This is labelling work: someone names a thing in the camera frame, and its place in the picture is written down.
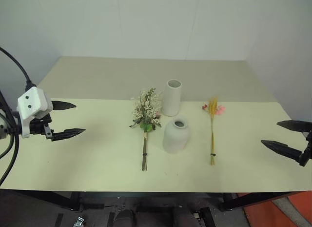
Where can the black metal table frame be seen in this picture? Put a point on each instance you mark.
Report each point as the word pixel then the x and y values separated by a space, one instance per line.
pixel 75 200

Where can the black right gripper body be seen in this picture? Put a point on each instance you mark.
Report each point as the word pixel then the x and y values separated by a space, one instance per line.
pixel 307 153

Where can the white and green flower bouquet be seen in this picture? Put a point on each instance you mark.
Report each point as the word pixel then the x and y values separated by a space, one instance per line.
pixel 146 109

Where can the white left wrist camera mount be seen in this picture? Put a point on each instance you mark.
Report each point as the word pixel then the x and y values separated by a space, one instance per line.
pixel 33 102

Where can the dark rounded shape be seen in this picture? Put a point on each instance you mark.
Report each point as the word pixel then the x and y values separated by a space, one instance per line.
pixel 124 219

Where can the small silver metal clip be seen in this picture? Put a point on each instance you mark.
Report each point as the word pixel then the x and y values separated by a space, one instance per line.
pixel 78 222

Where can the tall white cylinder vase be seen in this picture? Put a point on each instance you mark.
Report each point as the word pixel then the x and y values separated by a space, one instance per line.
pixel 171 100

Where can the round white narrow-neck vase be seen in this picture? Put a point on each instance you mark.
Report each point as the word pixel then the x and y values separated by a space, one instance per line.
pixel 176 139

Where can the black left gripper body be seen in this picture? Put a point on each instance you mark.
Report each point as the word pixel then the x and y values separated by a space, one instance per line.
pixel 39 125

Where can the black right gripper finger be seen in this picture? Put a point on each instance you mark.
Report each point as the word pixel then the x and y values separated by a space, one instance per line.
pixel 282 148
pixel 296 125

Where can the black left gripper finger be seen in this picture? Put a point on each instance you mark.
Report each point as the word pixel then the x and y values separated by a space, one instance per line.
pixel 69 133
pixel 62 105

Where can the yellow wheat and pink flower bunch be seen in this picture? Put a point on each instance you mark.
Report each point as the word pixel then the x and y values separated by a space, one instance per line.
pixel 212 119

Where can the orange floor mat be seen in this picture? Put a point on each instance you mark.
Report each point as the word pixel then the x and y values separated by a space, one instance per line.
pixel 263 212

